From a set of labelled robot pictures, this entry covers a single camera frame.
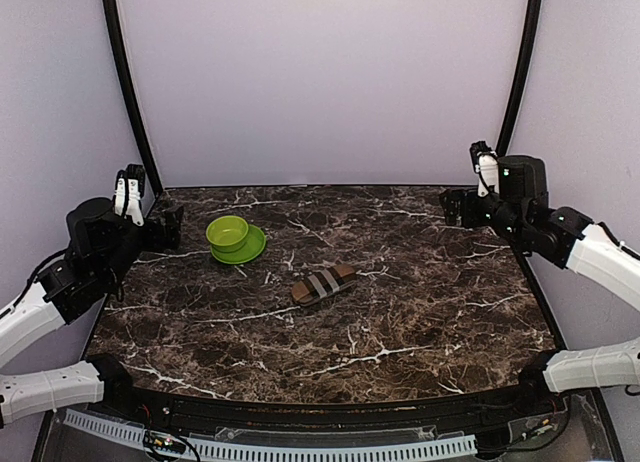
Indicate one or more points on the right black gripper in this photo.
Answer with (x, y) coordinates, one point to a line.
(452, 207)

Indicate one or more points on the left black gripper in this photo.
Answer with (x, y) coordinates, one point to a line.
(157, 242)

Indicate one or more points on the plaid sunglasses case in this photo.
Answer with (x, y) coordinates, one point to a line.
(323, 284)

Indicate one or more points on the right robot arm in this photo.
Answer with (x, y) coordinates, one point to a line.
(512, 199)

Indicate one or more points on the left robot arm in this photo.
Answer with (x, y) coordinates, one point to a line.
(103, 247)

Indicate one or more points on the green plastic bowl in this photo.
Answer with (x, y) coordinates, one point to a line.
(227, 233)

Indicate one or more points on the green plastic plate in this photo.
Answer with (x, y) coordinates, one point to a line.
(254, 245)

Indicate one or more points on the small circuit board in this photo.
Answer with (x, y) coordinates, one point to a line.
(162, 443)

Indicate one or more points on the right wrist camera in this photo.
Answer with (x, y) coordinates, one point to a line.
(485, 164)

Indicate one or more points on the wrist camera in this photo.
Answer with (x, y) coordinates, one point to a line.
(485, 164)
(128, 193)

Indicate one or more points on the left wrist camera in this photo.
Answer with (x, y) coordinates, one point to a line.
(128, 193)

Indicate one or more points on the left black frame post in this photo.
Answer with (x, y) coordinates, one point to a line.
(128, 92)

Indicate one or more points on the black frame post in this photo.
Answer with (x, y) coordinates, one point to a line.
(525, 52)
(128, 92)

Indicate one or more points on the black front rail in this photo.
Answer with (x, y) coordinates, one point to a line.
(477, 411)

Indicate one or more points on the white slotted cable duct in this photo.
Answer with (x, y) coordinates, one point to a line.
(234, 444)

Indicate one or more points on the right black frame post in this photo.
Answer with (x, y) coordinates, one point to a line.
(525, 52)

